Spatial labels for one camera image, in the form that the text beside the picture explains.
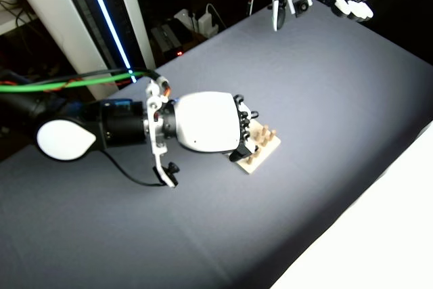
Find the grey table cloth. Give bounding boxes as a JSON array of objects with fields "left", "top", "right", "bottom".
[{"left": 0, "top": 3, "right": 433, "bottom": 289}]

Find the wooden peg block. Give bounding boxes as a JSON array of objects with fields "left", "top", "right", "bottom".
[{"left": 235, "top": 125, "right": 283, "bottom": 175}]

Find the green cable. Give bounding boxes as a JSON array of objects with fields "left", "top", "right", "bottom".
[{"left": 0, "top": 70, "right": 154, "bottom": 94}]

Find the white power adapter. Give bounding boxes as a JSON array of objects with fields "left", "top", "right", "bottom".
[{"left": 196, "top": 3, "right": 221, "bottom": 38}]

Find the white power strip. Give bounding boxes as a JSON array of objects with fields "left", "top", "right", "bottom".
[{"left": 173, "top": 8, "right": 200, "bottom": 32}]

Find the black box with red light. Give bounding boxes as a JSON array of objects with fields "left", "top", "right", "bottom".
[{"left": 150, "top": 23, "right": 185, "bottom": 62}]

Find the white column with light strip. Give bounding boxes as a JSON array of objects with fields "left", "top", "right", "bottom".
[{"left": 5, "top": 0, "right": 157, "bottom": 101}]

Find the thin black cable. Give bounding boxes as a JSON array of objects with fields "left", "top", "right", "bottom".
[{"left": 100, "top": 148, "right": 167, "bottom": 188}]

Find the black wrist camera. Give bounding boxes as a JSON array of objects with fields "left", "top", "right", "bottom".
[{"left": 290, "top": 0, "right": 313, "bottom": 19}]

